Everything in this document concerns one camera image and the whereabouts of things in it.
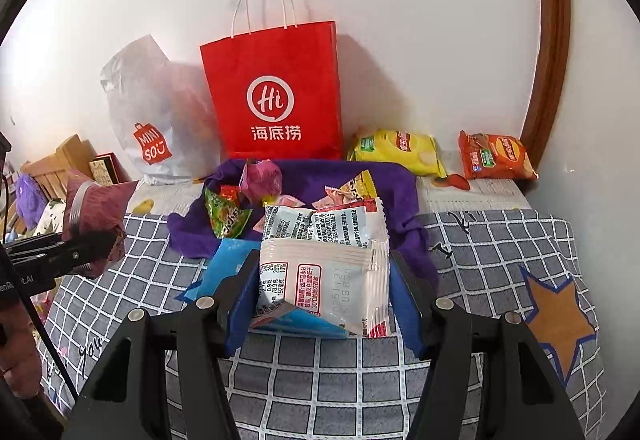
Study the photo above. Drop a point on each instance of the small framed picture box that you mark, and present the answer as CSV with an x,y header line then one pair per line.
x,y
105,170

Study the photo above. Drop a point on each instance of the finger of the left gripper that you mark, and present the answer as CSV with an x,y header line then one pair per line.
x,y
84,249

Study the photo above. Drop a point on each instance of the person's left hand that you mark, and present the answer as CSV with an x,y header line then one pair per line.
x,y
20,360

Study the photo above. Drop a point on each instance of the dark pink snack bag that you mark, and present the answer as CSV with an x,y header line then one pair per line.
x,y
90,207

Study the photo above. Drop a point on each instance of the small red snack packet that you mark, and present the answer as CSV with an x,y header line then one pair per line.
x,y
231,193

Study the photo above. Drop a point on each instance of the white red snack packet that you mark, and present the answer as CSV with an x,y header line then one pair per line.
x,y
325,271

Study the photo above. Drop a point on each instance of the green snack packet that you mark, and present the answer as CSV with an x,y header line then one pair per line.
x,y
226,219

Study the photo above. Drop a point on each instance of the colourful pink candy packet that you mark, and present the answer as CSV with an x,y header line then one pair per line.
x,y
347,198

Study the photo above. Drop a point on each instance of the red paper Haidilao bag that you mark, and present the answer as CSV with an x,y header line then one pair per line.
x,y
276,92

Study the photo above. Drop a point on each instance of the brown wooden door frame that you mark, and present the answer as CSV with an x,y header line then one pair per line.
x,y
550,70

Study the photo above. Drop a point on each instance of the purple towel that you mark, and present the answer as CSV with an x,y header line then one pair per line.
x,y
192,236

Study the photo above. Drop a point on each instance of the white Miniso plastic bag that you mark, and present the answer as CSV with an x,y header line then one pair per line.
x,y
161,113

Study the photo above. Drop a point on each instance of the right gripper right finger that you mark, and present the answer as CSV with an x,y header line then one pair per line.
x,y
522,397

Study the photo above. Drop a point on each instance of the light pink peach packet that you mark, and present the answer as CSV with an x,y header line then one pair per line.
x,y
281,200

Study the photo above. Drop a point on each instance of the grey checked tablecloth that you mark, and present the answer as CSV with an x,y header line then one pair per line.
x,y
284,386

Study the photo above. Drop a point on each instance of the orange chips bag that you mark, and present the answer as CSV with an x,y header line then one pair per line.
x,y
494,156

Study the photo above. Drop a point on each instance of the yellow chips bag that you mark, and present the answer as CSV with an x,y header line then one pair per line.
x,y
416,152

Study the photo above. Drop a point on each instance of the yellow triangular snack packet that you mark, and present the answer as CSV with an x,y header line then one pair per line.
x,y
361,187

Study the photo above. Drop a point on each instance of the pink large snack bag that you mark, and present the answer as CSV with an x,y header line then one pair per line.
x,y
261,180

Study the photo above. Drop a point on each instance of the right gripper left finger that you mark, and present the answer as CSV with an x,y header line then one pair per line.
x,y
125,396

